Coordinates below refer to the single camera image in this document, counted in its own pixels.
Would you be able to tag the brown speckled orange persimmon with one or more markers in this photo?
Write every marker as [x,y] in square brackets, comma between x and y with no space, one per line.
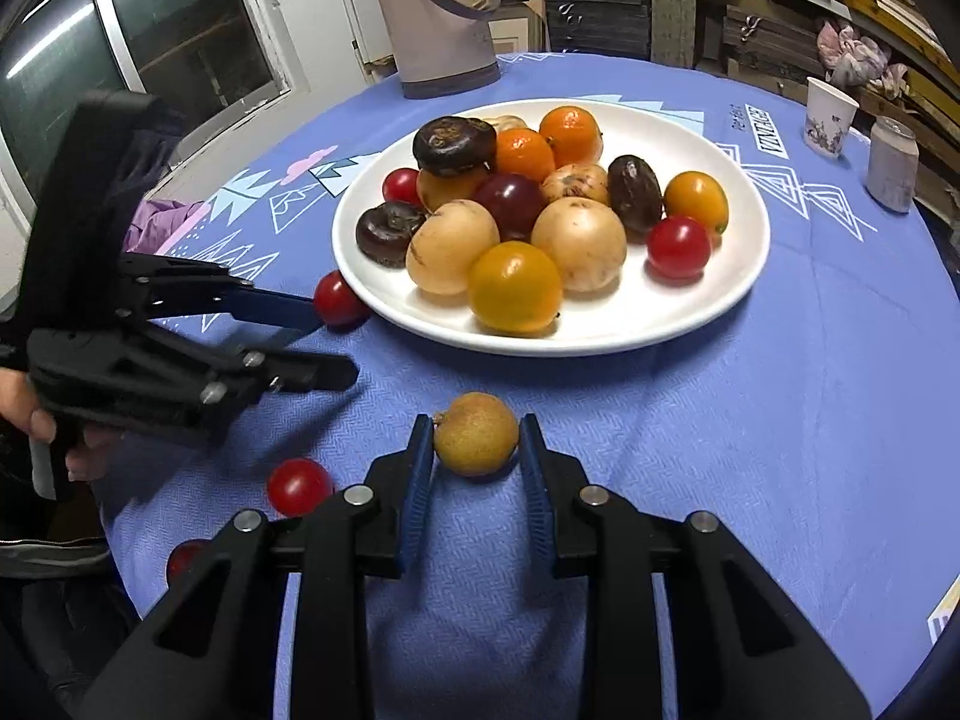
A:
[574,181]

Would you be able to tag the printed paper cup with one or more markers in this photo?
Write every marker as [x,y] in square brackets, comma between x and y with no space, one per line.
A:
[829,120]

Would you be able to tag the small tan longan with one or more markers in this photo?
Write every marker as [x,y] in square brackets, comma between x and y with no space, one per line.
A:
[476,435]

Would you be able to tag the dark brown water chestnut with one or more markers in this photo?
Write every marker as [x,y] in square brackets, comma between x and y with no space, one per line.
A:
[634,193]
[454,144]
[388,234]

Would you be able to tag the purple cloth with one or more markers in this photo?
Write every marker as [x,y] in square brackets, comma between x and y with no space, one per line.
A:
[161,225]

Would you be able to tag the person's left hand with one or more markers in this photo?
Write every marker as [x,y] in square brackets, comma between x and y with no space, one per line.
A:
[19,401]

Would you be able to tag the window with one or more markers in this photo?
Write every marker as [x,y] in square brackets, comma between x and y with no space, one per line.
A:
[187,30]

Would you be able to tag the pink floral cloth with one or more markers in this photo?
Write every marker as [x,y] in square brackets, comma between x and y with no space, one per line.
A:
[859,56]

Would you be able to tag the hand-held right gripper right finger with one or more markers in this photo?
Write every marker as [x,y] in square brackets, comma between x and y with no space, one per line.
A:
[536,510]

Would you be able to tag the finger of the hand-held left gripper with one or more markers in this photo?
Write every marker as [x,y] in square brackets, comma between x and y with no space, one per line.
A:
[277,309]
[315,373]

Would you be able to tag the tangerine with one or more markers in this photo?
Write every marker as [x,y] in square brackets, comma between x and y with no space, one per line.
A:
[525,154]
[571,133]

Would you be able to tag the person's dark jacket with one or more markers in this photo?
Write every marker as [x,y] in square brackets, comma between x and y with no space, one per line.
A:
[52,615]

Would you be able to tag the red cherry tomato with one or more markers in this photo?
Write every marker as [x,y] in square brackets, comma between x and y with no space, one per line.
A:
[401,186]
[343,301]
[300,487]
[679,247]

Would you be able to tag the blue printed tablecloth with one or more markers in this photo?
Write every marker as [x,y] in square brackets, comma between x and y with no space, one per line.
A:
[750,427]

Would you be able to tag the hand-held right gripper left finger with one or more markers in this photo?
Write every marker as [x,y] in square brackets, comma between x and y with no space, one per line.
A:
[416,502]

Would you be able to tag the yellow orange tomato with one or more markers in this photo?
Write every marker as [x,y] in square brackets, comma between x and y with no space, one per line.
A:
[515,286]
[696,199]

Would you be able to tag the white leaning plank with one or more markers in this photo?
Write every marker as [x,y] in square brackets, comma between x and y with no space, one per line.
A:
[352,0]

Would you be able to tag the beige thermos flask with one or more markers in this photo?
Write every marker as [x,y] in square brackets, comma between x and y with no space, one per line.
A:
[435,15]

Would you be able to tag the grey drink can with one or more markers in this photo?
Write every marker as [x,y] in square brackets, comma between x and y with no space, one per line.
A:
[891,165]

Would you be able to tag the white oval plate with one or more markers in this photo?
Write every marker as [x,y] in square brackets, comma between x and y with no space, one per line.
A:
[712,292]

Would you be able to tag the stacks of sample boards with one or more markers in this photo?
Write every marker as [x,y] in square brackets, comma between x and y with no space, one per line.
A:
[592,15]

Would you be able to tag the white picture frame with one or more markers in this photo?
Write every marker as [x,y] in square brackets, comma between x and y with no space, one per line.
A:
[517,30]

